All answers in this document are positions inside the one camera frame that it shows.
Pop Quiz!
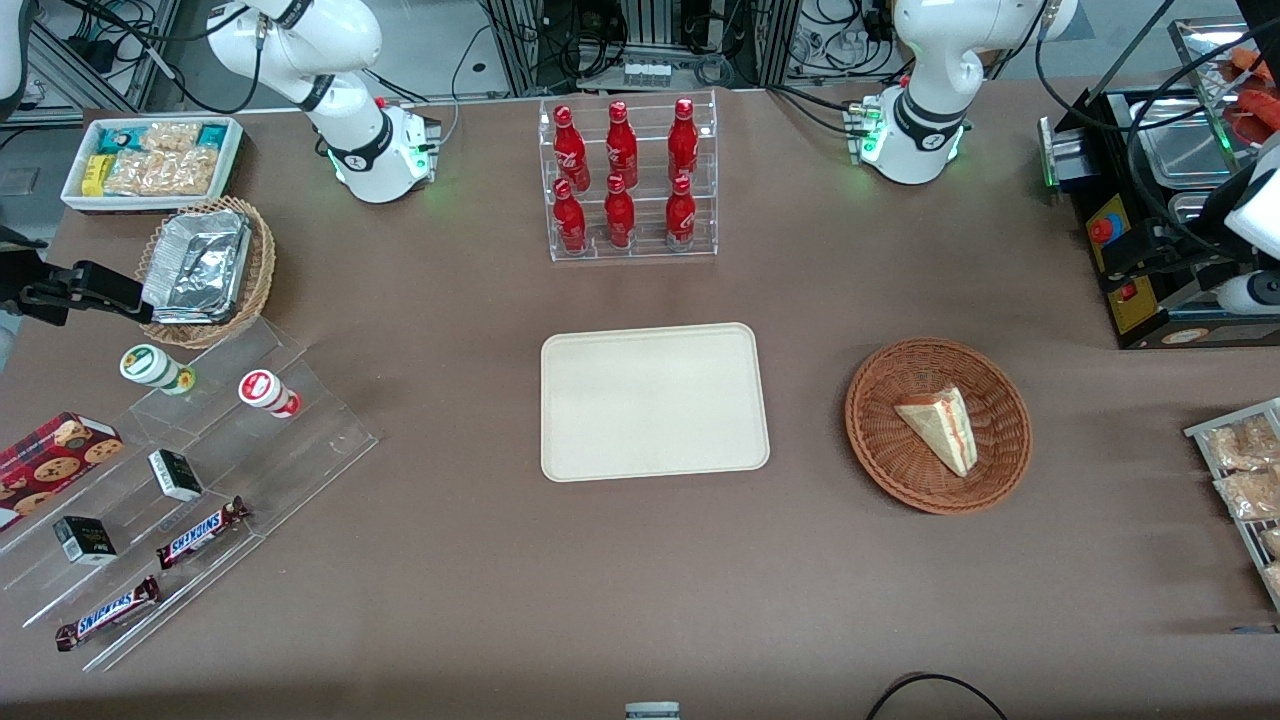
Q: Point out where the small clear cracker bag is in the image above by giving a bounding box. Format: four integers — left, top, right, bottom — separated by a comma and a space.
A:
140, 122, 202, 154

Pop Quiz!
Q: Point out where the grey wire rack tray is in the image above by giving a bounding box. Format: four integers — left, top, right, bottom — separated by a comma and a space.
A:
1184, 398, 1280, 613

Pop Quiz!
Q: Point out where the red cola bottle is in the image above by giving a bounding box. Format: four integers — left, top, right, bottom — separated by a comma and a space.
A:
667, 97, 700, 183
664, 175, 698, 249
604, 174, 637, 250
605, 100, 639, 188
553, 105, 590, 189
553, 179, 589, 254

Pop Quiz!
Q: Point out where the red food in case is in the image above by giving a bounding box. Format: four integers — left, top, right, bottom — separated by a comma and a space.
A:
1226, 45, 1280, 146

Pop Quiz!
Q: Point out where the cream plastic tray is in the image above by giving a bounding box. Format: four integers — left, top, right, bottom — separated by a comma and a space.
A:
540, 322, 771, 483

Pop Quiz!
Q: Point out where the black hot food display case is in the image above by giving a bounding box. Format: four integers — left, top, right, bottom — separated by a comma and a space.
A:
1065, 15, 1280, 351

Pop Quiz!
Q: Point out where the black looped cable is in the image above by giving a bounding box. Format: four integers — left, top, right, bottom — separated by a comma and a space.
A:
864, 672, 1011, 720

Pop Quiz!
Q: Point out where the stainless steel pan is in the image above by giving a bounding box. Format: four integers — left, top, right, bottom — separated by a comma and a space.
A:
1128, 98, 1237, 188

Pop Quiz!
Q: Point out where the round brown wicker basket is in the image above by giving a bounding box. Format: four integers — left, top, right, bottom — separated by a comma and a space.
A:
845, 338, 1033, 516

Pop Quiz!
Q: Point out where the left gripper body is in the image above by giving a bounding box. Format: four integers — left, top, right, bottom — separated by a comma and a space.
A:
1163, 245, 1253, 293

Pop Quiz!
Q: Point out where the small dark carton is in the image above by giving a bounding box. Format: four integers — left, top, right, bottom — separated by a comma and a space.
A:
148, 449, 205, 503
53, 516, 118, 567

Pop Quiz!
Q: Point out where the aluminium foil container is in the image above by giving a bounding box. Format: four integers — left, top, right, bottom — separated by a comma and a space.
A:
140, 209, 252, 325

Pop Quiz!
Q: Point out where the large clear cracker bag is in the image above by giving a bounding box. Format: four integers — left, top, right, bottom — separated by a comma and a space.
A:
103, 148, 218, 197

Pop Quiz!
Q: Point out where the red lid drink cup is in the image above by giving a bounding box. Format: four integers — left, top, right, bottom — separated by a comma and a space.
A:
238, 369, 302, 419

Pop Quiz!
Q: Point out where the light wicker basket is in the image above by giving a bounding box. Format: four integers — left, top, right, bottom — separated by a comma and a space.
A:
135, 196, 277, 350

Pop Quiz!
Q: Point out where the clear acrylic stepped shelf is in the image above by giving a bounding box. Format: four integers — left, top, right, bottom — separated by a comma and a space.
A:
0, 318, 380, 673

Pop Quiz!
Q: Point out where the triangular sandwich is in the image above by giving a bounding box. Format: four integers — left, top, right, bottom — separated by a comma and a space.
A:
893, 386, 979, 478

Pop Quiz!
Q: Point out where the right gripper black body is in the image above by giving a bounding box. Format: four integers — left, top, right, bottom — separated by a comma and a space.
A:
17, 283, 76, 327

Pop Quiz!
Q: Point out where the Snickers chocolate bar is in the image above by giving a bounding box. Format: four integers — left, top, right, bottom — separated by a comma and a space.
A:
155, 497, 251, 571
55, 575, 162, 653

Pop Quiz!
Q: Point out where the white rectangular snack bin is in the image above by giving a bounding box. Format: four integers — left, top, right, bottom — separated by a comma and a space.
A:
60, 116, 245, 215

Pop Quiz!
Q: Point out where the grey metal box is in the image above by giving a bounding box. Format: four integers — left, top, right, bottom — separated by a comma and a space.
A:
1038, 115, 1103, 193

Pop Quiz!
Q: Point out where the green lid drink cup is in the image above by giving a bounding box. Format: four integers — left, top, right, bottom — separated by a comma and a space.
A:
119, 344, 196, 396

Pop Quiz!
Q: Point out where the clear acrylic bottle rack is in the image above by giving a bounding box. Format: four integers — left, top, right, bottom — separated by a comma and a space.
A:
538, 90, 719, 263

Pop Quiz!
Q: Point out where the aluminium frame rack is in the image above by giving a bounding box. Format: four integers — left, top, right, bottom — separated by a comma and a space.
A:
480, 0, 801, 96

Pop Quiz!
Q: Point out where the red chocolate cookie box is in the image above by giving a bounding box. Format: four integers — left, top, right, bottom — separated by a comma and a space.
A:
0, 412, 126, 532

